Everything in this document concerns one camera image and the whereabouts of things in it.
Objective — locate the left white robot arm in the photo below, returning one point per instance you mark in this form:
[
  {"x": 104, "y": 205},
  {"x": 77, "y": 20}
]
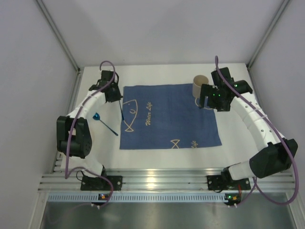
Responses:
[{"x": 73, "y": 133}]

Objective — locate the cream round plate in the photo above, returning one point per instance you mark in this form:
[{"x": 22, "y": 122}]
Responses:
[{"x": 92, "y": 137}]

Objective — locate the slotted grey cable duct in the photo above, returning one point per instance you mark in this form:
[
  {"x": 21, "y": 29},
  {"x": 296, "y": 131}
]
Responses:
[{"x": 120, "y": 197}]

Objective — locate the right aluminium corner post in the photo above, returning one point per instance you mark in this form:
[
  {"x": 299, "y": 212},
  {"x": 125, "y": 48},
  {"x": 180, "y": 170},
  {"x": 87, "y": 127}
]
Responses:
[{"x": 284, "y": 4}]

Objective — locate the left aluminium corner post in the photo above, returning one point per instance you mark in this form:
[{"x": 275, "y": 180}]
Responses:
[{"x": 50, "y": 21}]

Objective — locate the blue fish placemat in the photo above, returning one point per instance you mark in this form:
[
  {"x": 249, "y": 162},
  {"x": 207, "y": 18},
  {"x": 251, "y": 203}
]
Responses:
[{"x": 166, "y": 117}]

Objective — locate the aluminium rail frame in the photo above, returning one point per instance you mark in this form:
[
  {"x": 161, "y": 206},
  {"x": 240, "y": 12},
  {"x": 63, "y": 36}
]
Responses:
[{"x": 160, "y": 180}]

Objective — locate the beige cup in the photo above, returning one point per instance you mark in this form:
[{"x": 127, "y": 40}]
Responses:
[{"x": 198, "y": 81}]

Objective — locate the blue metallic spoon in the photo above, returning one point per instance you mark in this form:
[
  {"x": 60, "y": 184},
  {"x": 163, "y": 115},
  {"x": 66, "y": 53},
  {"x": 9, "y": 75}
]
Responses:
[{"x": 97, "y": 117}]

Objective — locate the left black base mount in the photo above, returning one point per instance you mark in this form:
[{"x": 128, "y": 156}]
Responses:
[{"x": 99, "y": 184}]

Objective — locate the blue metallic fork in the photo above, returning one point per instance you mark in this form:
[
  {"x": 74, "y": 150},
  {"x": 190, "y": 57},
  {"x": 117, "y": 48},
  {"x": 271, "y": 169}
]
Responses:
[{"x": 120, "y": 104}]

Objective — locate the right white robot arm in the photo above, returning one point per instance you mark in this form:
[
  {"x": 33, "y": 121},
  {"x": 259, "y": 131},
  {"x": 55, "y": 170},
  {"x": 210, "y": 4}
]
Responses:
[{"x": 274, "y": 150}]

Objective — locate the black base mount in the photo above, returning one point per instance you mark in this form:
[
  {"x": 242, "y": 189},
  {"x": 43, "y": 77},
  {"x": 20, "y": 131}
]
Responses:
[
  {"x": 217, "y": 183},
  {"x": 99, "y": 184}
]

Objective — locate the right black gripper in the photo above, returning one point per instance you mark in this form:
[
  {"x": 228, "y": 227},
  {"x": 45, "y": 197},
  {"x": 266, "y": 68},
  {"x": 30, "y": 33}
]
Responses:
[{"x": 205, "y": 94}]

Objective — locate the aluminium corner post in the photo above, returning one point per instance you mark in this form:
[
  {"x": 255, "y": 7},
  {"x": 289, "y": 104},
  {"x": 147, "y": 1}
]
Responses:
[
  {"x": 284, "y": 4},
  {"x": 50, "y": 21}
]

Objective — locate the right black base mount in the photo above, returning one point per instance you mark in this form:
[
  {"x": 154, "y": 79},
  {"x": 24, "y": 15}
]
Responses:
[{"x": 217, "y": 183}]

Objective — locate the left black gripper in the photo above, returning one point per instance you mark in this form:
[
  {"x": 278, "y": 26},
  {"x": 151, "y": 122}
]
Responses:
[{"x": 114, "y": 94}]

